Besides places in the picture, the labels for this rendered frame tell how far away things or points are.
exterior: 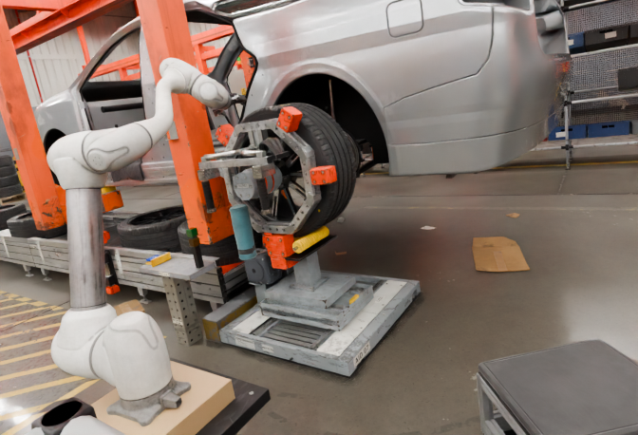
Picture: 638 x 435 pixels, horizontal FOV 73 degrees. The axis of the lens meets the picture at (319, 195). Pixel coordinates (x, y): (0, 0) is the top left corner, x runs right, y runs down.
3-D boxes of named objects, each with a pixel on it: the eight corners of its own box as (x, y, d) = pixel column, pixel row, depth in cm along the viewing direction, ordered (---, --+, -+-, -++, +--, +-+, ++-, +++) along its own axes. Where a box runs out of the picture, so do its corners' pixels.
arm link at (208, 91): (234, 93, 182) (208, 77, 182) (225, 85, 167) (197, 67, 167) (221, 115, 183) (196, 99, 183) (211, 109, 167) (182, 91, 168)
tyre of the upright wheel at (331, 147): (380, 148, 201) (279, 78, 222) (355, 158, 182) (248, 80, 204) (326, 248, 235) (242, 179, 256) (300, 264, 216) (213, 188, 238)
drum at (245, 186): (287, 190, 206) (281, 160, 203) (256, 201, 189) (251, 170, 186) (264, 190, 214) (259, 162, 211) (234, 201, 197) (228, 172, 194)
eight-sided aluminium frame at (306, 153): (328, 231, 198) (309, 113, 187) (320, 236, 193) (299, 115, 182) (243, 227, 230) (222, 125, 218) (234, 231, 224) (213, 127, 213)
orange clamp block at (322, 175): (321, 180, 195) (337, 180, 189) (310, 185, 188) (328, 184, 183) (318, 165, 193) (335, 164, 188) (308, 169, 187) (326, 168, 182)
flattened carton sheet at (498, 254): (515, 239, 305) (515, 235, 304) (530, 271, 254) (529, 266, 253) (471, 242, 314) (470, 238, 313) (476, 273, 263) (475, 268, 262)
